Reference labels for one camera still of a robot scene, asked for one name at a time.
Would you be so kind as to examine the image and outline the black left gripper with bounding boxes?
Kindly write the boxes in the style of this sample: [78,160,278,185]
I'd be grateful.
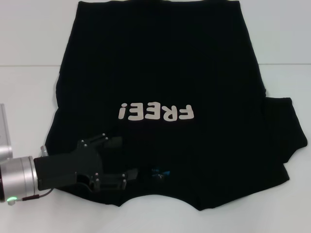
[33,132,138,193]

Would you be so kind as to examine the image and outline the black shirt with white print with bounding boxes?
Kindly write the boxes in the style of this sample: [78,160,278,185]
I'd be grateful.
[45,0,308,212]

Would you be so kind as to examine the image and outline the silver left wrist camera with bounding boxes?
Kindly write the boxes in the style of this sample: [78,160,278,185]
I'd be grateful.
[0,103,13,161]

